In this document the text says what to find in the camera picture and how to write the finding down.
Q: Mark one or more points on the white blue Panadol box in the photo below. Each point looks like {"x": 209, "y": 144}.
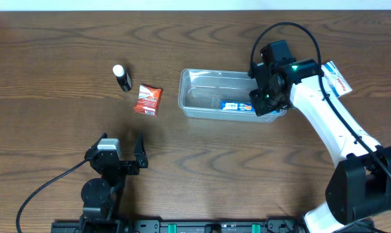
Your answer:
{"x": 335, "y": 79}

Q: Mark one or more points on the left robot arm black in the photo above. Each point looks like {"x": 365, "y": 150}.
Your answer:
{"x": 101, "y": 196}

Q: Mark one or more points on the clear plastic container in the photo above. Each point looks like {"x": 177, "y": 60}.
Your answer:
{"x": 201, "y": 90}

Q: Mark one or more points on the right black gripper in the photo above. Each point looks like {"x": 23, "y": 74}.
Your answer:
{"x": 262, "y": 105}

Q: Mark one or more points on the blue Kool Fever box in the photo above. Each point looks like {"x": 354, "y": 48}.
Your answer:
{"x": 237, "y": 106}

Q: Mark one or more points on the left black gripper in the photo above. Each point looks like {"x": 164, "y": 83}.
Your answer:
{"x": 131, "y": 169}

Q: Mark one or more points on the black bottle white cap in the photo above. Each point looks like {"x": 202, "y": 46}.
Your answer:
{"x": 122, "y": 77}

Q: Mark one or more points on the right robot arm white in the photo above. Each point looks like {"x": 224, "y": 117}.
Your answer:
{"x": 360, "y": 186}

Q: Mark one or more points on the red orange sachet packet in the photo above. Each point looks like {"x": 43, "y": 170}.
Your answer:
{"x": 148, "y": 100}

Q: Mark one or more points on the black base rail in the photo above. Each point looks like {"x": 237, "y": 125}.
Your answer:
{"x": 156, "y": 226}

